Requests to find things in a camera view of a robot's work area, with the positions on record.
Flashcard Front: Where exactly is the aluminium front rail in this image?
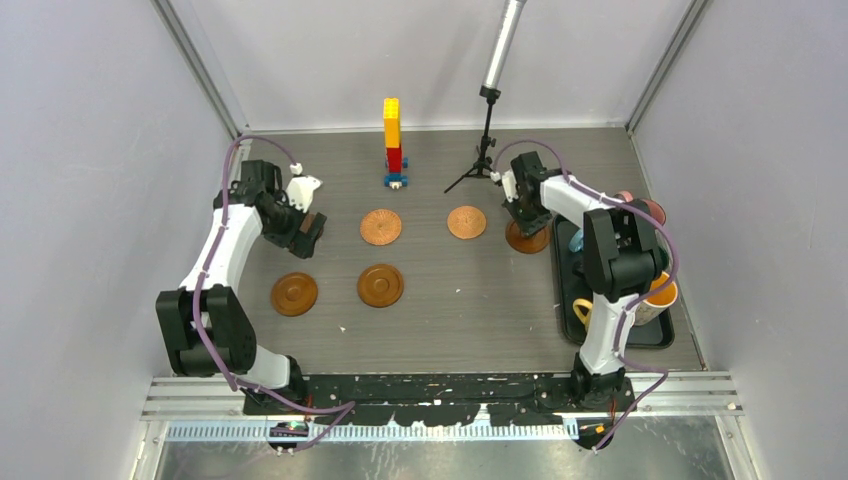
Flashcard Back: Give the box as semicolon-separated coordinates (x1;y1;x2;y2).
141;371;744;442

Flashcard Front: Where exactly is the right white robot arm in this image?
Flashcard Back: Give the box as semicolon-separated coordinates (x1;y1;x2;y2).
501;152;664;411

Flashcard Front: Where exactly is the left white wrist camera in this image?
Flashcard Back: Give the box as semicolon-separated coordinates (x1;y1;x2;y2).
285;163;323;212

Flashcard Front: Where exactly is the woven orange coaster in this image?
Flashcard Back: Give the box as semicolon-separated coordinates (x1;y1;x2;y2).
447;205;487;240
360;209;402;246

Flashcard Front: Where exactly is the black plastic tray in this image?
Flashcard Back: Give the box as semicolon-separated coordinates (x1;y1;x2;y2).
552;216;675;350

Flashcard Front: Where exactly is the yellow red blue block tower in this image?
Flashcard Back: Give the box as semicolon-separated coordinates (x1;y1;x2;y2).
383;97;408;190

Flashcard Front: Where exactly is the dark walnut coaster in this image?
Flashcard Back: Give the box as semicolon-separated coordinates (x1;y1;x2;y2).
299;214;316;233

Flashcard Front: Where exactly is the brown ringed coaster front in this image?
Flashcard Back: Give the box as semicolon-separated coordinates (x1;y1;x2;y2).
357;264;405;308

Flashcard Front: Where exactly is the pink mug maroon inside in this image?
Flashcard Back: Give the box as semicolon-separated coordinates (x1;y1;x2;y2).
614;190;667;225

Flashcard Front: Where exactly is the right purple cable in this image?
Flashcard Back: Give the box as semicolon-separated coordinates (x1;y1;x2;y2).
490;139;680;453

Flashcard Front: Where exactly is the yellow mug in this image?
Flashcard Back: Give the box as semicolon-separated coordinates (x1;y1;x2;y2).
572;298;593;331

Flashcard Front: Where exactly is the brown ringed coaster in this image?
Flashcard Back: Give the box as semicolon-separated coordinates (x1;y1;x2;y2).
505;220;551;254
357;264;405;308
270;272;318;317

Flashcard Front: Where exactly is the white floral mug orange inside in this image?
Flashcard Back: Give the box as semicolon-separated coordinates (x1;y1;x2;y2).
633;272;679;326

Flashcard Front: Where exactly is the blue mug orange inside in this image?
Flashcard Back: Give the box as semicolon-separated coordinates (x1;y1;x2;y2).
568;229;585;253

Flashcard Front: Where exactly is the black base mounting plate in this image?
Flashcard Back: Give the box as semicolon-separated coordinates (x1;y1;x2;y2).
240;373;635;427

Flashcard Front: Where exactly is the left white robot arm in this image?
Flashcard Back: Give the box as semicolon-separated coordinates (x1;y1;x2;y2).
155;160;327;414

